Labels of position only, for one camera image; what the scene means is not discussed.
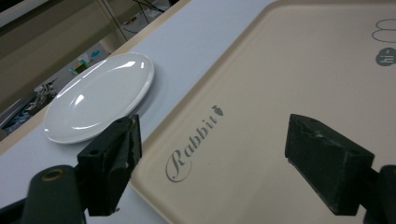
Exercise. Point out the beige plastic tray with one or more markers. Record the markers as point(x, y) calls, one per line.
point(280, 118)

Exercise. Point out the black stand legs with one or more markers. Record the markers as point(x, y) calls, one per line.
point(137, 12)

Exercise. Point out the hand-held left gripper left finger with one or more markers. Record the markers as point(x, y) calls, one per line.
point(107, 158)

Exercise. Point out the white oval plate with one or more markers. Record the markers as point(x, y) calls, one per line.
point(99, 96)

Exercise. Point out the clutter of small coloured things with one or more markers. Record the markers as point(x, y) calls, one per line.
point(85, 62)

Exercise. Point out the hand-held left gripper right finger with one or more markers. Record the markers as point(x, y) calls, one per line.
point(327, 161)

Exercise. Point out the box of metal parts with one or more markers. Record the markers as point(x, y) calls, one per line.
point(28, 104)

